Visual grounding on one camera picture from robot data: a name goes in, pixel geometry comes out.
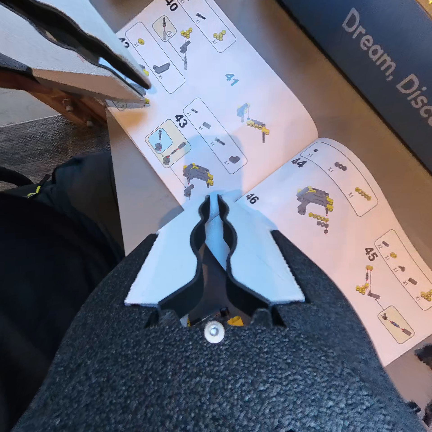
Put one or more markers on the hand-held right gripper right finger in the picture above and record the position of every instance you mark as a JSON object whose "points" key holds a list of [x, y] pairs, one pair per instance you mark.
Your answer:
{"points": [[263, 266]]}

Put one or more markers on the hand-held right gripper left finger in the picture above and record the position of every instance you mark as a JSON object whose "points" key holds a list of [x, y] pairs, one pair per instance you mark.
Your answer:
{"points": [[165, 266]]}

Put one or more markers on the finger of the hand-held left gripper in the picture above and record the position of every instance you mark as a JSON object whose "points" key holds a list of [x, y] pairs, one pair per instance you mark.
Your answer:
{"points": [[50, 64], [101, 30]]}

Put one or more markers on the instruction booklet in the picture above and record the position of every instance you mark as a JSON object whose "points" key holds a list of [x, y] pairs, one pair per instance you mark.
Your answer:
{"points": [[270, 111]]}

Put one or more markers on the wooden beam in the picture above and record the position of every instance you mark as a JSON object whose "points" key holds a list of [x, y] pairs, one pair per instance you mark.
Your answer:
{"points": [[77, 108]]}

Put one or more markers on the person's blue trouser leg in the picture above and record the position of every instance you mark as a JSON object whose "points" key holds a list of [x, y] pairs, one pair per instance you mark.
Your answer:
{"points": [[87, 195]]}

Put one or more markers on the pile of loose brick parts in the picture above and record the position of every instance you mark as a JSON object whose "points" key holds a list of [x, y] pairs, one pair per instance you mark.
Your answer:
{"points": [[423, 354]]}

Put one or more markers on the open blue cardboard box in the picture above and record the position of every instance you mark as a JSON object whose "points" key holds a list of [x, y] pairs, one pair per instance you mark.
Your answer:
{"points": [[371, 50]]}

